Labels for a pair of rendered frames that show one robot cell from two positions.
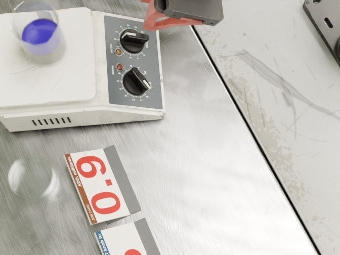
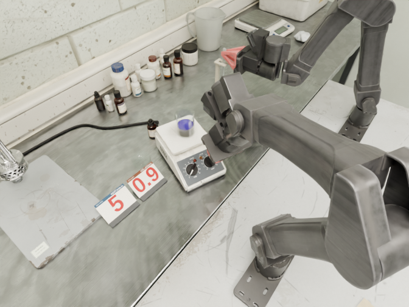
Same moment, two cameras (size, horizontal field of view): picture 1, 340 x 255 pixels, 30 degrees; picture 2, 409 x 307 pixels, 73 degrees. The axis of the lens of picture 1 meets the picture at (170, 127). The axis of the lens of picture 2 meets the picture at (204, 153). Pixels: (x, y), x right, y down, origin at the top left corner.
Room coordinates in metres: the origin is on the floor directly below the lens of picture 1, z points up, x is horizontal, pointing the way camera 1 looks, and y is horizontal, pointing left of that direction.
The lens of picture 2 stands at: (0.11, -0.38, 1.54)
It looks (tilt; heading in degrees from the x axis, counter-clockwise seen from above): 48 degrees down; 62
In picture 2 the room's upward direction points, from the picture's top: straight up
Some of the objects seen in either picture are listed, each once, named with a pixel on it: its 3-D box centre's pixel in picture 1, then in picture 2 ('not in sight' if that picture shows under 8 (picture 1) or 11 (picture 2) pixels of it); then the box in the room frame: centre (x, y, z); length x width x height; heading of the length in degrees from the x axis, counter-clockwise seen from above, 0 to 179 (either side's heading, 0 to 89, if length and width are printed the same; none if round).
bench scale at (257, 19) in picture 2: not in sight; (264, 24); (1.03, 0.72, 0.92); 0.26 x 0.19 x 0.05; 108
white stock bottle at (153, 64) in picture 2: not in sight; (153, 67); (0.39, 0.58, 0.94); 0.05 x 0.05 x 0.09
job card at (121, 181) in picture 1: (102, 182); (147, 180); (0.18, 0.08, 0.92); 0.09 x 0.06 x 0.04; 21
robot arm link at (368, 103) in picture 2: not in sight; (367, 99); (0.88, -0.01, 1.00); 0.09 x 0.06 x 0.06; 49
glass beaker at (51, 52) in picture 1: (41, 37); (184, 123); (0.32, 0.14, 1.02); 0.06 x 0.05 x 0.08; 19
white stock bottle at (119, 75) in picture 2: not in sight; (120, 79); (0.24, 0.53, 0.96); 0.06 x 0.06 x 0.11
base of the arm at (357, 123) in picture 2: not in sight; (361, 115); (0.89, -0.01, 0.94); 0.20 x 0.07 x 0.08; 24
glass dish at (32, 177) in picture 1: (32, 178); (141, 159); (0.19, 0.17, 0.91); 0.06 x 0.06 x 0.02
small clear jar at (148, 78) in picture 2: not in sight; (148, 80); (0.34, 0.51, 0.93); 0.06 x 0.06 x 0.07
